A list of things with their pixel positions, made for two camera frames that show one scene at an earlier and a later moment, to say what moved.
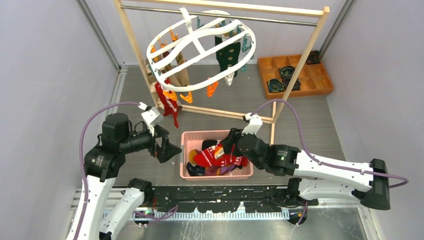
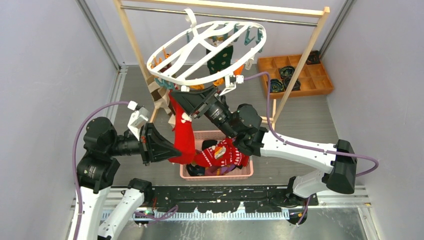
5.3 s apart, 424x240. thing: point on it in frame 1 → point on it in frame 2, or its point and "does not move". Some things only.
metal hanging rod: [221, 15] does not move
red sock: [169, 104] → [183, 131]
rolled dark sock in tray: [286, 72] does not move
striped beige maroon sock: [181, 79] → [162, 90]
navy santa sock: [195, 170] does not move
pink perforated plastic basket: [191, 140] does not move
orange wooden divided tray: [313, 78] does not move
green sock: [229, 56] → [220, 61]
